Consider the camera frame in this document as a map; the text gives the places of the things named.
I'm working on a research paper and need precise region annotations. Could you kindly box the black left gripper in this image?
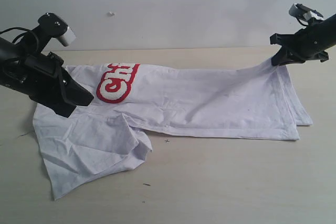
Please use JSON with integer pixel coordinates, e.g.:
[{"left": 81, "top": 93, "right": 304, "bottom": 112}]
[{"left": 1, "top": 52, "right": 94, "bottom": 118}]

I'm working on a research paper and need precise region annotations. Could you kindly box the white t-shirt red lettering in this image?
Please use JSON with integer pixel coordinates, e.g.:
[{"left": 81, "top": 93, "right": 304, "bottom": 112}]
[{"left": 33, "top": 60, "right": 312, "bottom": 199}]

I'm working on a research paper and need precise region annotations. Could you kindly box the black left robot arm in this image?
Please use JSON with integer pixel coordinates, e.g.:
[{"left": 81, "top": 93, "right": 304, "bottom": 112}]
[{"left": 1, "top": 38, "right": 94, "bottom": 118}]

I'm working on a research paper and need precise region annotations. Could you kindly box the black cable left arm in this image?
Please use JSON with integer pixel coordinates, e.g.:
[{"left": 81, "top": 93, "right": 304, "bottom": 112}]
[{"left": 0, "top": 26, "right": 40, "bottom": 51}]

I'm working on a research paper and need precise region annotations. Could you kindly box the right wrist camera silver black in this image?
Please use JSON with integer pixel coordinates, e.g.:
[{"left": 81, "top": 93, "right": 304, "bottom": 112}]
[{"left": 288, "top": 3, "right": 324, "bottom": 22}]

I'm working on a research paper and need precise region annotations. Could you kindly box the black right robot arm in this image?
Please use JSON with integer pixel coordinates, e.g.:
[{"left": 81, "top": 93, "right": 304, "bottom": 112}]
[{"left": 270, "top": 15, "right": 335, "bottom": 66}]

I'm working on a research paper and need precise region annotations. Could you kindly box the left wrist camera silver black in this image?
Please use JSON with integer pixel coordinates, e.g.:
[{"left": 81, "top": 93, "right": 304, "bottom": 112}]
[{"left": 38, "top": 13, "right": 76, "bottom": 47}]

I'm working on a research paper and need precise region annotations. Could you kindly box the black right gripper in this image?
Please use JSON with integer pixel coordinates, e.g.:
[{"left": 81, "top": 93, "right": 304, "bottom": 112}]
[{"left": 270, "top": 29, "right": 330, "bottom": 66}]

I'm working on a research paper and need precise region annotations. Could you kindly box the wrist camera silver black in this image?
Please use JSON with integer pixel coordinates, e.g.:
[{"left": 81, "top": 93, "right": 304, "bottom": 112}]
[
  {"left": 38, "top": 13, "right": 76, "bottom": 47},
  {"left": 288, "top": 3, "right": 324, "bottom": 22}
]

